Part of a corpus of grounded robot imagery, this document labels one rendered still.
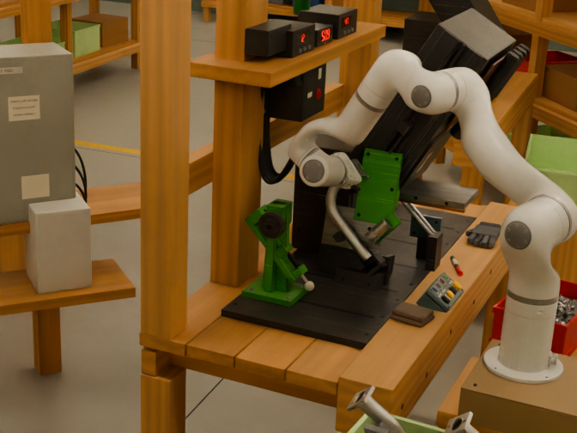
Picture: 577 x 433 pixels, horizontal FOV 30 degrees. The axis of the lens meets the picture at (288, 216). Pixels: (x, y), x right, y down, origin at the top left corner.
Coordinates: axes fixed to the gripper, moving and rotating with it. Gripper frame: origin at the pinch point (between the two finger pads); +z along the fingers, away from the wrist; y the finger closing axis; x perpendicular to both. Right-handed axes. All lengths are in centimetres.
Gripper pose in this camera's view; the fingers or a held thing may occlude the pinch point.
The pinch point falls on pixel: (352, 171)
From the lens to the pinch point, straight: 310.8
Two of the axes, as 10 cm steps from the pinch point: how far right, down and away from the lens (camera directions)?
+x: -7.6, 5.5, 3.3
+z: 3.8, -0.3, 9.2
